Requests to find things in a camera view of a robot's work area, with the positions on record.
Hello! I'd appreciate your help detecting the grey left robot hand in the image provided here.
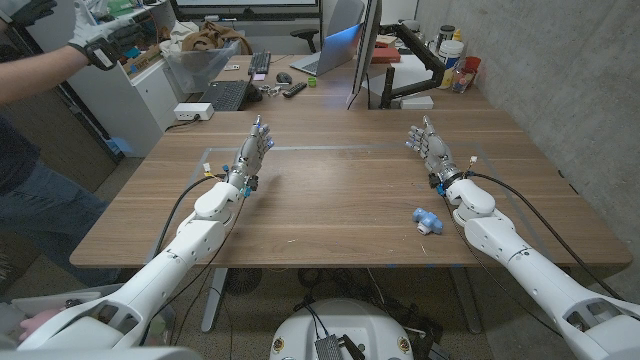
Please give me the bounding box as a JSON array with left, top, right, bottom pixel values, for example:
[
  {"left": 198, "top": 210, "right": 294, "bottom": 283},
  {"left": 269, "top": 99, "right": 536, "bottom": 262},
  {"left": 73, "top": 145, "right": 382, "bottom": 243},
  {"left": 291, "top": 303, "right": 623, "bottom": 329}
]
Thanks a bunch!
[{"left": 225, "top": 114, "right": 275, "bottom": 189}]

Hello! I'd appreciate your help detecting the person's left gloved hand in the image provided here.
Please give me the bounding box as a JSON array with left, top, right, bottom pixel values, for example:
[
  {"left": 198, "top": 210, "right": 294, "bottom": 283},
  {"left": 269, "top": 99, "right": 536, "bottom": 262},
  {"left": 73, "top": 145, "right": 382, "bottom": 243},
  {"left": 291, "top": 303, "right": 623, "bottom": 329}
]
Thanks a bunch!
[{"left": 9, "top": 0, "right": 59, "bottom": 29}]

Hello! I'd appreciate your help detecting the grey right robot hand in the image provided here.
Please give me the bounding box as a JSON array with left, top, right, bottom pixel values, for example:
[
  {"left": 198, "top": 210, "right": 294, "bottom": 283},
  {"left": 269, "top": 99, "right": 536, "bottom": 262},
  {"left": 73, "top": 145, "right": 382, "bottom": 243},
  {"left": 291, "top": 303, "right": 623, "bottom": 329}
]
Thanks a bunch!
[{"left": 404, "top": 115, "right": 464, "bottom": 189}]

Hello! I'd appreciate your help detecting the person's right gloved hand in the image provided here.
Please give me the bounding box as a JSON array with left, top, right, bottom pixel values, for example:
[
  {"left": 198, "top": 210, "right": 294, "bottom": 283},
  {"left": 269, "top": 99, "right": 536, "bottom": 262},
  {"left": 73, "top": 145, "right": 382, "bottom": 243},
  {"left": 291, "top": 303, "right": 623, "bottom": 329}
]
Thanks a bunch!
[{"left": 67, "top": 0, "right": 146, "bottom": 72}]

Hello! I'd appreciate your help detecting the person's bare right forearm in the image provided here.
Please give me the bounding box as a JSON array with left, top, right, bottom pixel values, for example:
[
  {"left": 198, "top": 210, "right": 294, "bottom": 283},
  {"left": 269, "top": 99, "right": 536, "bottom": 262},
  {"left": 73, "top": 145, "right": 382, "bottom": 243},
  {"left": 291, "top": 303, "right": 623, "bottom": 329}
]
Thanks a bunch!
[{"left": 0, "top": 45, "right": 90, "bottom": 105}]

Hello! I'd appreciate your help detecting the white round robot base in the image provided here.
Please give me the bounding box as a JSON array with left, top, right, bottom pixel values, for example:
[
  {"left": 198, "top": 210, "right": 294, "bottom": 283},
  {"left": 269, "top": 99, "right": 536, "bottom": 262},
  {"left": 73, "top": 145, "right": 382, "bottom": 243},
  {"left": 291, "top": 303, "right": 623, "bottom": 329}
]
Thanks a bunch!
[{"left": 269, "top": 298, "right": 415, "bottom": 360}]

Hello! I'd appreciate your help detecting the cardboard box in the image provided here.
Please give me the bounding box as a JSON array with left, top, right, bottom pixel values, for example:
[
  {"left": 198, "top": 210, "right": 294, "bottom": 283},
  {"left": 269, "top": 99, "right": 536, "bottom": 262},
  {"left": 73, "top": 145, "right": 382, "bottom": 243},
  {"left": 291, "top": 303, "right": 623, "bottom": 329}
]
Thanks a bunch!
[{"left": 122, "top": 44, "right": 164, "bottom": 76}]

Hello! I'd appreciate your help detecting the flat white box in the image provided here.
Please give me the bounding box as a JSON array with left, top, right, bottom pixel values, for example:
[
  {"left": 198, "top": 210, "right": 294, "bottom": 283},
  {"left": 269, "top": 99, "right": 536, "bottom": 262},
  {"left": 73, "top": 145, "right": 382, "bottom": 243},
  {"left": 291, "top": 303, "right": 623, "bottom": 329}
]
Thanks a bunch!
[{"left": 399, "top": 94, "right": 435, "bottom": 111}]

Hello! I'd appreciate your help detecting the large black keyboard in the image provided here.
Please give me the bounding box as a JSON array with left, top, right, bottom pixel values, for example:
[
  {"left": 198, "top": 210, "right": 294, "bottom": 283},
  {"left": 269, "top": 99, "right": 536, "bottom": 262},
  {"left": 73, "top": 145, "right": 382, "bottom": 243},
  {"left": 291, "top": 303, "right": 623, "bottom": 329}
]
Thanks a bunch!
[{"left": 198, "top": 79, "right": 251, "bottom": 112}]

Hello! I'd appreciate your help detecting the white shelf cabinet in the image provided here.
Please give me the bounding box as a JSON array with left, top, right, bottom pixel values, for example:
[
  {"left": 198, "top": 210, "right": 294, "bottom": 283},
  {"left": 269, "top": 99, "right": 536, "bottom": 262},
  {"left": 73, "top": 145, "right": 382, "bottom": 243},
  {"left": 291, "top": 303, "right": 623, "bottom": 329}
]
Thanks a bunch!
[{"left": 64, "top": 0, "right": 181, "bottom": 159}]

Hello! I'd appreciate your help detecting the white cloth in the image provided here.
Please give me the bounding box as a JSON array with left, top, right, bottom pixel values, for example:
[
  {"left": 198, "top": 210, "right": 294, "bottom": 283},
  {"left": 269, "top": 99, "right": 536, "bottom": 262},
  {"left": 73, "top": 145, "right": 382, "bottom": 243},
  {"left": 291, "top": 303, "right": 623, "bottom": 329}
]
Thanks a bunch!
[{"left": 158, "top": 20, "right": 201, "bottom": 56}]

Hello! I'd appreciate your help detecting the white power strip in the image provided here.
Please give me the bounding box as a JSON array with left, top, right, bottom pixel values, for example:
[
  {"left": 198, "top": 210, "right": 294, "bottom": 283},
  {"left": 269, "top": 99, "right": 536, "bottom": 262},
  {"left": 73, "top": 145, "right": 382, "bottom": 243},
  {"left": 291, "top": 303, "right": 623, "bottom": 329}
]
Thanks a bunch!
[{"left": 173, "top": 102, "right": 215, "bottom": 122}]

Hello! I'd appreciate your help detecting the black remote control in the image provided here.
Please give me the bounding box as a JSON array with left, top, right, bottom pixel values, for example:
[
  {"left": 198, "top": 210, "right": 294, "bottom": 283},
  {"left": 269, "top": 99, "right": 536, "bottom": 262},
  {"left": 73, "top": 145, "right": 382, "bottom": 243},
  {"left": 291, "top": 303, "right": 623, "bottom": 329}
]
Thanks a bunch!
[{"left": 281, "top": 81, "right": 308, "bottom": 99}]

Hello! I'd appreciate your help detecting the white paper sheet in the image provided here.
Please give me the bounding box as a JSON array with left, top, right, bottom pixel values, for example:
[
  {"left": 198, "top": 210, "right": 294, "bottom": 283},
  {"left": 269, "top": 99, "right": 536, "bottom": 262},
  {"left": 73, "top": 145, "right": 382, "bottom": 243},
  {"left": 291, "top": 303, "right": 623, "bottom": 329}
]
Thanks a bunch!
[{"left": 367, "top": 53, "right": 442, "bottom": 99}]

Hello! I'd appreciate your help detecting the small black keyboard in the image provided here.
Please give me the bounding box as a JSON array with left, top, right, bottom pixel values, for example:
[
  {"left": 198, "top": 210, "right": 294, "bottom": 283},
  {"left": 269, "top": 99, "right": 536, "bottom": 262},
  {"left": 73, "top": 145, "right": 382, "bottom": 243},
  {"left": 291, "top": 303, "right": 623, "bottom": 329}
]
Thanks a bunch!
[{"left": 247, "top": 50, "right": 272, "bottom": 77}]

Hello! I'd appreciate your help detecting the white plastic tub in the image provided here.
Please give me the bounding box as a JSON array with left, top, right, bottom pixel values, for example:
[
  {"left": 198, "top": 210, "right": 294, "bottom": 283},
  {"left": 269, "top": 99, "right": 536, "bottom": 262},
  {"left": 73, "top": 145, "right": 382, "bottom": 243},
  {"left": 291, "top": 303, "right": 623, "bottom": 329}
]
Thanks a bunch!
[{"left": 437, "top": 39, "right": 465, "bottom": 71}]

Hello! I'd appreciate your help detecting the clear plastic bin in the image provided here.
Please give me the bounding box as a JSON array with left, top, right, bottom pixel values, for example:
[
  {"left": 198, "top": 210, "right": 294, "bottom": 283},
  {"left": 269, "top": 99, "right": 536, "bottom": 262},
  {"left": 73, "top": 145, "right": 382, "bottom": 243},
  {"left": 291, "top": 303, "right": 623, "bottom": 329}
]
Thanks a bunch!
[{"left": 163, "top": 39, "right": 241, "bottom": 95}]

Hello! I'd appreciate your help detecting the red box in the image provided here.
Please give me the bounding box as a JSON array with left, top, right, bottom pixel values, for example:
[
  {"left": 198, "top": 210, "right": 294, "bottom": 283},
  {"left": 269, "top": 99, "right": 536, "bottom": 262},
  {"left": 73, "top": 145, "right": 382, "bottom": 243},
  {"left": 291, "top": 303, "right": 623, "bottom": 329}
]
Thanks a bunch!
[{"left": 370, "top": 46, "right": 402, "bottom": 65}]

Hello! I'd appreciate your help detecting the brown cloth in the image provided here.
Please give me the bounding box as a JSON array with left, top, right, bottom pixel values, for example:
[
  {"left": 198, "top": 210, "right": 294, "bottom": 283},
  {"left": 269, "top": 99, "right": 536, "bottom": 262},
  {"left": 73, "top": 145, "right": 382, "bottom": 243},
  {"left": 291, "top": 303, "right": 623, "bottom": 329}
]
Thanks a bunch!
[{"left": 180, "top": 20, "right": 254, "bottom": 55}]

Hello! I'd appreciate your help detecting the dark jar with lid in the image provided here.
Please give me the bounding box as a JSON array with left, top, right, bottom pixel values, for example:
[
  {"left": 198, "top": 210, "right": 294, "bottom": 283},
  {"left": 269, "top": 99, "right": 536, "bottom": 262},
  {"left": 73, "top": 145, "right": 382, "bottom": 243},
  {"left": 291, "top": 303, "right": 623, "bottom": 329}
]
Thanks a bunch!
[{"left": 435, "top": 24, "right": 457, "bottom": 51}]

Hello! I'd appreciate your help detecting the black office chair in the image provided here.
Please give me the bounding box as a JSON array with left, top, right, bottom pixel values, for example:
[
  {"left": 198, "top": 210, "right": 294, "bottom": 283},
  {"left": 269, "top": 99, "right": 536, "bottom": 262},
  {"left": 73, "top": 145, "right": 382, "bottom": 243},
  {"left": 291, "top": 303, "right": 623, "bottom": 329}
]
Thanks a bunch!
[{"left": 289, "top": 28, "right": 320, "bottom": 54}]

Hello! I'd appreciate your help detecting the black round fan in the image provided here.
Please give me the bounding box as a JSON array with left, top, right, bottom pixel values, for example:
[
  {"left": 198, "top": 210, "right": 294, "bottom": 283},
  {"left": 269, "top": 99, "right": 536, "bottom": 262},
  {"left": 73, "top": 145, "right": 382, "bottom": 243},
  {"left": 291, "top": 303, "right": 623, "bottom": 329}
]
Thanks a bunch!
[{"left": 224, "top": 268, "right": 264, "bottom": 296}]

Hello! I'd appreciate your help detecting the silver open laptop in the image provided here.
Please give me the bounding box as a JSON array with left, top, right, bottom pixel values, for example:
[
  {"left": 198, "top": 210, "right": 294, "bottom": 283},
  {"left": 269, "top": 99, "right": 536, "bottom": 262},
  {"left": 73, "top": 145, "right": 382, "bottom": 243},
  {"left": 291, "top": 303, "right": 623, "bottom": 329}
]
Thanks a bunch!
[{"left": 288, "top": 22, "right": 364, "bottom": 78}]

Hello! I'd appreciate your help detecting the grey metal table leg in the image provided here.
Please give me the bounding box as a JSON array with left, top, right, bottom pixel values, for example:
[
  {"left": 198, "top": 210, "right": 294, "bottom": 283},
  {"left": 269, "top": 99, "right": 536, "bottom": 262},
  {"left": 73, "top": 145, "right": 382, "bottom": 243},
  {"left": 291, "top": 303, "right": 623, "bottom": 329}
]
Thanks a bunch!
[
  {"left": 447, "top": 264, "right": 484, "bottom": 335},
  {"left": 200, "top": 267, "right": 229, "bottom": 334}
]

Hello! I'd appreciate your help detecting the person in dark shirt jeans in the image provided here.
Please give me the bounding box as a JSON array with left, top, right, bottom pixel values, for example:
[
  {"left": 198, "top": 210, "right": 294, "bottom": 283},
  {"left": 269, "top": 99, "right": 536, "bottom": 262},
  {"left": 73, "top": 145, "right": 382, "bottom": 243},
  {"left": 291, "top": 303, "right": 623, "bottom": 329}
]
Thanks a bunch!
[{"left": 0, "top": 113, "right": 121, "bottom": 289}]

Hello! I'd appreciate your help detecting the white robot torso edge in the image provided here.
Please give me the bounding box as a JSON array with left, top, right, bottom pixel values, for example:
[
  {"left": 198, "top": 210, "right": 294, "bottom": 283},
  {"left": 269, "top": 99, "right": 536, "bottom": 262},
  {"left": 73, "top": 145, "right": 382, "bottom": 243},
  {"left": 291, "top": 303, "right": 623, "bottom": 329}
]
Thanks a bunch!
[{"left": 0, "top": 346, "right": 204, "bottom": 360}]

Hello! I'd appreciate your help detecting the pink soft toy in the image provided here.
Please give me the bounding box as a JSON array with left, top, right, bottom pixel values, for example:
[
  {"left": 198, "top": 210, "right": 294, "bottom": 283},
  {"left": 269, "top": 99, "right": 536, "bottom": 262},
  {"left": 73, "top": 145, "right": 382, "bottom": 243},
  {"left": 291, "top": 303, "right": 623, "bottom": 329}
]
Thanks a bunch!
[{"left": 18, "top": 307, "right": 64, "bottom": 341}]

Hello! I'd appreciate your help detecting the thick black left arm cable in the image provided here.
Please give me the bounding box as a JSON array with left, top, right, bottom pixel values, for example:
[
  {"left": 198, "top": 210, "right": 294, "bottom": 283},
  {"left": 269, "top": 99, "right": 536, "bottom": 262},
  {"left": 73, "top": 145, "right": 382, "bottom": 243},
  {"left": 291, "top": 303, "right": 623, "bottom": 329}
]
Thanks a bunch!
[{"left": 152, "top": 172, "right": 229, "bottom": 259}]

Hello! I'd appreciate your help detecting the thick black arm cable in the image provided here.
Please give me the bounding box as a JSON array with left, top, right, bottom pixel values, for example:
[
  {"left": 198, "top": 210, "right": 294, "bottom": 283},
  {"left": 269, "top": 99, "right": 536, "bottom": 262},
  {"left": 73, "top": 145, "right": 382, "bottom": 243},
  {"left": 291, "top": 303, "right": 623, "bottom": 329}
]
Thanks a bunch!
[
  {"left": 152, "top": 172, "right": 229, "bottom": 259},
  {"left": 464, "top": 170, "right": 626, "bottom": 302}
]

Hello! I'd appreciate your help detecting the blue toy camera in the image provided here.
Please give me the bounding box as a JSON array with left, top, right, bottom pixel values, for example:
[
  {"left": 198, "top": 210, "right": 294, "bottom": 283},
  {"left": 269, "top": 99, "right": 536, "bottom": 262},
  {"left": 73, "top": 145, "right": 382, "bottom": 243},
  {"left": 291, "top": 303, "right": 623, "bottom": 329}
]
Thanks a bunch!
[{"left": 412, "top": 207, "right": 445, "bottom": 236}]

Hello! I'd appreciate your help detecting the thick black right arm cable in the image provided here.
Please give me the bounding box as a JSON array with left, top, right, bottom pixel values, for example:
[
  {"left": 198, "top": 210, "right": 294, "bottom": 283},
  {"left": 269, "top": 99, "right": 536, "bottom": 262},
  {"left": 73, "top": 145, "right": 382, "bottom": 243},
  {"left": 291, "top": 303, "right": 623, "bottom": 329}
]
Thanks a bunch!
[{"left": 464, "top": 170, "right": 626, "bottom": 302}]

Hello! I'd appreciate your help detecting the black framed wall screen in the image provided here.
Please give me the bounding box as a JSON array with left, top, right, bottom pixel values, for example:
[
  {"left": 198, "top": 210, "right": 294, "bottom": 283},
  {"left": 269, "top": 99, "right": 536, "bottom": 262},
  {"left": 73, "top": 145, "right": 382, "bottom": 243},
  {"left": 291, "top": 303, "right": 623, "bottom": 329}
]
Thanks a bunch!
[{"left": 169, "top": 0, "right": 321, "bottom": 22}]

